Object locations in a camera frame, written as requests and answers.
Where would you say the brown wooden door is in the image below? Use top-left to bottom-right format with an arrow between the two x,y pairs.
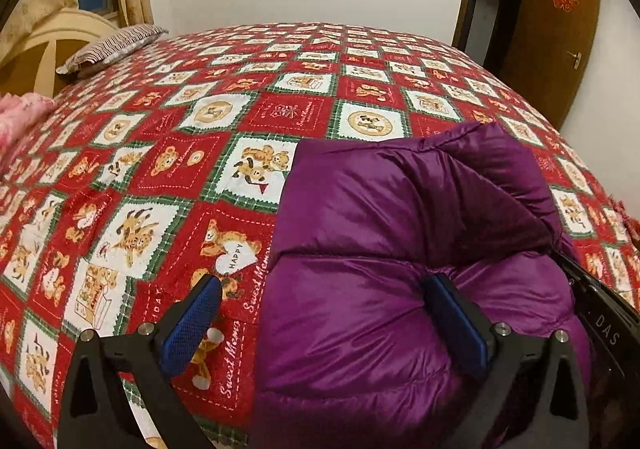
500,0 -> 601,130

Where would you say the pink cloth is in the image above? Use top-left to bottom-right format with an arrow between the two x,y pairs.
0,91 -> 57,178

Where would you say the red printed bedspread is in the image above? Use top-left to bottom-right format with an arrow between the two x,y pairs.
0,21 -> 640,449

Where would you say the striped pillow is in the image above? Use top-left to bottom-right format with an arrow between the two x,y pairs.
56,24 -> 169,76

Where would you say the cream wooden headboard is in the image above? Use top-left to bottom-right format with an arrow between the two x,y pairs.
0,6 -> 121,98

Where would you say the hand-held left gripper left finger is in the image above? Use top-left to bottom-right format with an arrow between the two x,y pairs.
59,274 -> 224,449

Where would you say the purple down jacket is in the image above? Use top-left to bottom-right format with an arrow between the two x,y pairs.
252,121 -> 597,449

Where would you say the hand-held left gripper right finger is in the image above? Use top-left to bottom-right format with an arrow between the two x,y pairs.
422,274 -> 591,449

